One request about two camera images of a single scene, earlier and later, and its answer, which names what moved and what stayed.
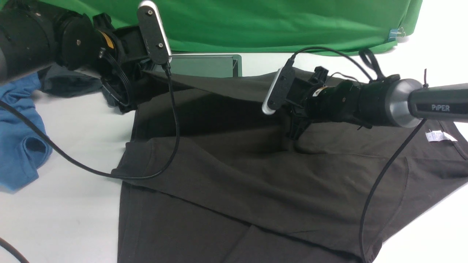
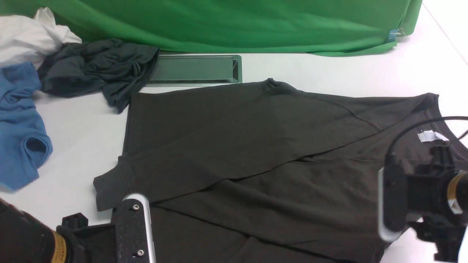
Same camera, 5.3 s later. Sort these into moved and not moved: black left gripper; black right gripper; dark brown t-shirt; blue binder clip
Moved: black right gripper; black left gripper
Not moved: dark brown t-shirt; blue binder clip
